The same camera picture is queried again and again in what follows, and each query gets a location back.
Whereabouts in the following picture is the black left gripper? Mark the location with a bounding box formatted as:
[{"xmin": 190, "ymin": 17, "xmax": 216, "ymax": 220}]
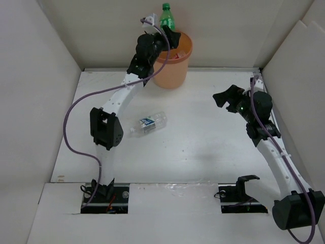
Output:
[{"xmin": 146, "ymin": 25, "xmax": 180, "ymax": 66}]

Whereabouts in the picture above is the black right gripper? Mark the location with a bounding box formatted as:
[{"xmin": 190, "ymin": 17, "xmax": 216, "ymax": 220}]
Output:
[{"xmin": 213, "ymin": 84, "xmax": 255, "ymax": 123}]

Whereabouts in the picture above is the red label clear bottle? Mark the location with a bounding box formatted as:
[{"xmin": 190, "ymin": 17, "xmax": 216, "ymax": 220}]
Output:
[{"xmin": 173, "ymin": 50, "xmax": 186, "ymax": 59}]

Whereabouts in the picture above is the green plastic bottle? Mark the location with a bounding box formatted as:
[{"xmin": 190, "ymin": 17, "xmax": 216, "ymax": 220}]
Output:
[{"xmin": 159, "ymin": 3, "xmax": 176, "ymax": 31}]

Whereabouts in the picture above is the blue white label bottle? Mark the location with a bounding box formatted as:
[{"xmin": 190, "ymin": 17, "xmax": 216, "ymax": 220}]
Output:
[{"xmin": 130, "ymin": 111, "xmax": 168, "ymax": 137}]

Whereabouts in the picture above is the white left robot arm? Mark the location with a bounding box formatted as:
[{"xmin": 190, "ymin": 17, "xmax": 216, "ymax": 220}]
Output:
[{"xmin": 90, "ymin": 24, "xmax": 181, "ymax": 202}]

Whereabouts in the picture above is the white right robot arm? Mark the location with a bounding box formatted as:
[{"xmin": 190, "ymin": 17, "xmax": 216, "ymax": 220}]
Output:
[{"xmin": 213, "ymin": 85, "xmax": 324, "ymax": 230}]

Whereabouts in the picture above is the orange plastic bin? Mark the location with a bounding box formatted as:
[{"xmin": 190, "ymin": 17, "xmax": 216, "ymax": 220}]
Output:
[{"xmin": 153, "ymin": 32, "xmax": 193, "ymax": 89}]

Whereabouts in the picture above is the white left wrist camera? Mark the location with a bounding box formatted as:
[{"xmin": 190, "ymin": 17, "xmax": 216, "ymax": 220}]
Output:
[{"xmin": 140, "ymin": 13, "xmax": 158, "ymax": 35}]

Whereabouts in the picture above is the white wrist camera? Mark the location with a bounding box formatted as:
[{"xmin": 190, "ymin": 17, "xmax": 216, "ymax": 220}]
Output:
[
  {"xmin": 140, "ymin": 13, "xmax": 158, "ymax": 35},
  {"xmin": 250, "ymin": 75, "xmax": 265, "ymax": 92}
]

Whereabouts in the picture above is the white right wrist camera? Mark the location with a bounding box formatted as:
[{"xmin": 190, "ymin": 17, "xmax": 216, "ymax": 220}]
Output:
[{"xmin": 250, "ymin": 75, "xmax": 265, "ymax": 92}]

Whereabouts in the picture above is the aluminium frame rail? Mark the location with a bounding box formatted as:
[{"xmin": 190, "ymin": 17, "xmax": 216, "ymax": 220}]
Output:
[{"xmin": 83, "ymin": 67, "xmax": 313, "ymax": 206}]

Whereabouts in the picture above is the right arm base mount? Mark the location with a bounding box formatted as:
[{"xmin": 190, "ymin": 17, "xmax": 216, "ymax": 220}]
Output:
[{"xmin": 214, "ymin": 175, "xmax": 268, "ymax": 214}]

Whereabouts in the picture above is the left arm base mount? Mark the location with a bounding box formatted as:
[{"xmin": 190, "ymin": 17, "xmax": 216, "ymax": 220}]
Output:
[{"xmin": 80, "ymin": 179, "xmax": 130, "ymax": 215}]

